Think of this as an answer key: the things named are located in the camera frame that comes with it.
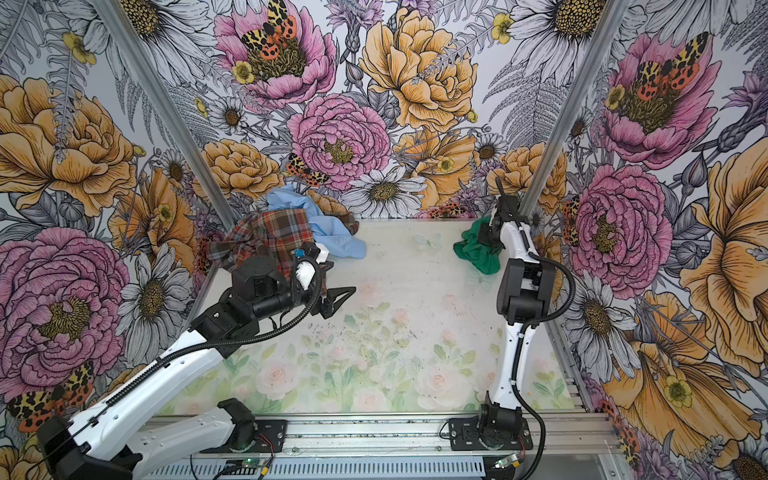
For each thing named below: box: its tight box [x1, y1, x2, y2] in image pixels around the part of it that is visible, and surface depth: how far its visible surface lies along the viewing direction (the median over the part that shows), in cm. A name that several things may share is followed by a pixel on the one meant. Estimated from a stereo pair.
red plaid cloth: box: [207, 208, 314, 276], surface depth 107 cm
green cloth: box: [453, 216, 503, 275], surface depth 104 cm
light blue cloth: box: [267, 185, 366, 259], surface depth 113 cm
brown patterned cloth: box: [307, 189, 359, 235], surface depth 122 cm
